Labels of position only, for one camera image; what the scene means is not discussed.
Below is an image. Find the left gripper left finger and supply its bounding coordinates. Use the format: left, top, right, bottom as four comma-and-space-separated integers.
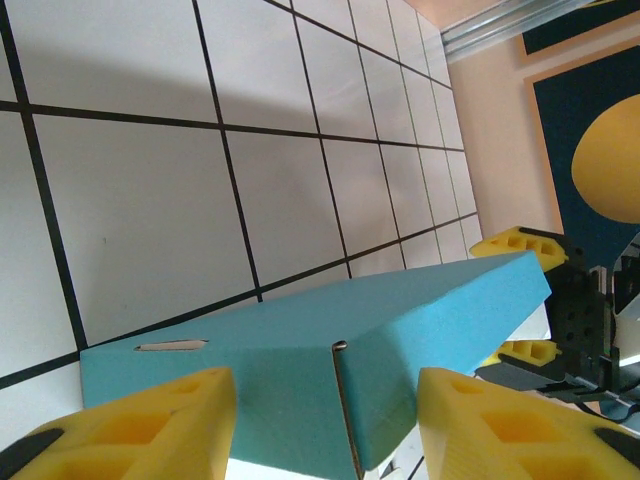
0, 367, 237, 480

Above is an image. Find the aluminium corner post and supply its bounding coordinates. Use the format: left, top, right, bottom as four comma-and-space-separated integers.
439, 0, 640, 56

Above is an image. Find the blue and white paper box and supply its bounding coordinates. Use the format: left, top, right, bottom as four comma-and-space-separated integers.
79, 251, 552, 480

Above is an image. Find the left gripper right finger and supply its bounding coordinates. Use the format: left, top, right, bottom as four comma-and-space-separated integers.
417, 367, 640, 480

